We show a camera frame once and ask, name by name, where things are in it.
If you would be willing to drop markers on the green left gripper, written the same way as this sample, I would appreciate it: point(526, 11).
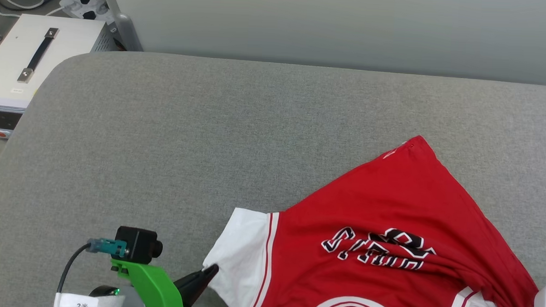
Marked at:
point(155, 285)

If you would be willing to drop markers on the grey metal desk post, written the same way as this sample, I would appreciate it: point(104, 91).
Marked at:
point(123, 25)

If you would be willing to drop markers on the white power strip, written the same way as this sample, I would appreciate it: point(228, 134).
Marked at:
point(85, 4)

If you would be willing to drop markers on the white power supply box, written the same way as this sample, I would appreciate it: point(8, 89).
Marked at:
point(8, 58)

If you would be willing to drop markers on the red basketball jersey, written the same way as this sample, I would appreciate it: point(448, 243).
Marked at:
point(389, 203)

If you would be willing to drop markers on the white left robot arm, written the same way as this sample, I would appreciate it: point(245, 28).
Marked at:
point(131, 301)

